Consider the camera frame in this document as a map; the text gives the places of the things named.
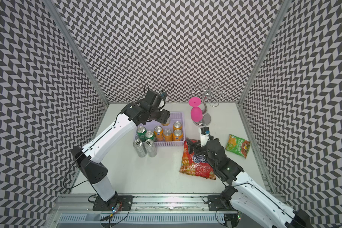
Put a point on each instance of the aluminium front rail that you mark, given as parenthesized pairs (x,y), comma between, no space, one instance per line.
(154,209)

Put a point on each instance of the red candy bag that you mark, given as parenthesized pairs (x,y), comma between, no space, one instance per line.
(195,165)

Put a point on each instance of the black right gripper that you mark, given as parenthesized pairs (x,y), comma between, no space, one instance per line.
(197,145)

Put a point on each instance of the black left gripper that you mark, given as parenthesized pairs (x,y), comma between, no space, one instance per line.
(165,115)

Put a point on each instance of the green can right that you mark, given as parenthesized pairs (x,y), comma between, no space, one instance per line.
(149,135)

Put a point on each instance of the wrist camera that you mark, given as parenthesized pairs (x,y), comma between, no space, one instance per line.
(204,136)
(163,95)

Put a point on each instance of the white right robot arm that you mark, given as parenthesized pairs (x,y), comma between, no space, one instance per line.
(243,194)

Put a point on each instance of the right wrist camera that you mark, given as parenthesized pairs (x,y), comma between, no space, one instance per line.
(204,136)

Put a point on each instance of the green can left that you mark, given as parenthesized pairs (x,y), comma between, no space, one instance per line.
(141,131)

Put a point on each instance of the silver can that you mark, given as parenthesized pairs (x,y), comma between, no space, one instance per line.
(150,148)
(139,148)

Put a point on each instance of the orange can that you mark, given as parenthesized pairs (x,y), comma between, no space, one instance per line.
(158,131)
(178,135)
(177,126)
(168,135)

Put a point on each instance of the pink plastic wine glass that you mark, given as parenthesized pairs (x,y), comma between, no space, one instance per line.
(196,112)

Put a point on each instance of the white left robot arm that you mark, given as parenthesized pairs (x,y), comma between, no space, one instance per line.
(88,158)

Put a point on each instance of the green snack packet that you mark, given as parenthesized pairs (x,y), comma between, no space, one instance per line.
(238,146)

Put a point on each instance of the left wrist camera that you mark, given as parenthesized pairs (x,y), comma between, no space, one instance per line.
(163,95)

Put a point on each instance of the chrome glass holder stand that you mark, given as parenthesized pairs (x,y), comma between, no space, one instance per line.
(207,96)

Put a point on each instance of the lavender plastic basket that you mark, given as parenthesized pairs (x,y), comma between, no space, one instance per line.
(174,116)

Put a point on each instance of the dark green gold-top can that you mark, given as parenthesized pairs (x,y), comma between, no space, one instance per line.
(167,123)

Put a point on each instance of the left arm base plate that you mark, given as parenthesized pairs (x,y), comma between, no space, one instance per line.
(125,201)

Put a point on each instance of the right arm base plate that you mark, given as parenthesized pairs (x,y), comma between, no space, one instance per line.
(219,203)

